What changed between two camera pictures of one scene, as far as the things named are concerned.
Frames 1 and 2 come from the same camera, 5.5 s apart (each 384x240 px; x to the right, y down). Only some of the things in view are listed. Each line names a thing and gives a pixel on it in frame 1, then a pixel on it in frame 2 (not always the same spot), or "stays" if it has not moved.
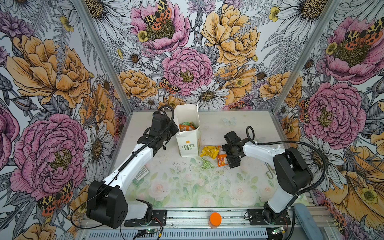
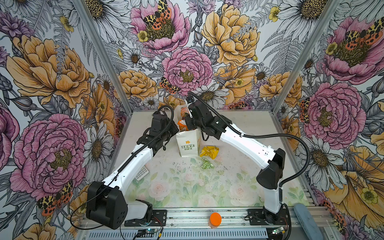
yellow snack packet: (212, 151) stays
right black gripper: (231, 162) -> (188, 120)
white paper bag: (188, 120) stays
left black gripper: (175, 129) stays
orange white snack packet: (221, 161) -> (183, 110)
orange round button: (215, 219) stays
